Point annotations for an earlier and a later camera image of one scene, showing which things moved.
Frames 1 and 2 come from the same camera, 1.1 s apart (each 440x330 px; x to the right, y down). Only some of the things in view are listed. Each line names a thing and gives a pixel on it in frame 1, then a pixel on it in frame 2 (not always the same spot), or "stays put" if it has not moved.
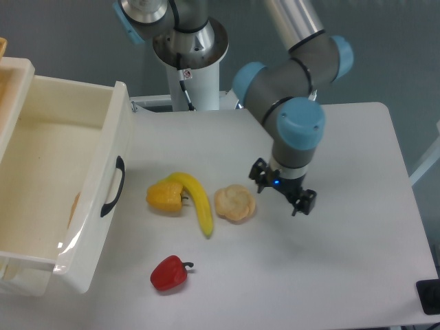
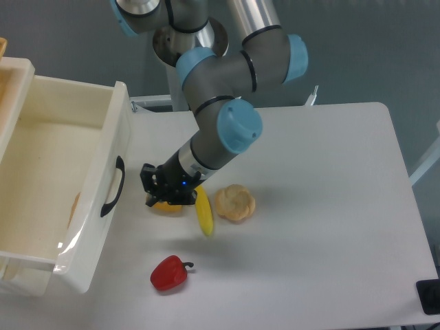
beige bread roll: [234, 203] stays put
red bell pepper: [169, 273] stays put
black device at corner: [429, 294] stays put
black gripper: [291, 187] → [168, 179]
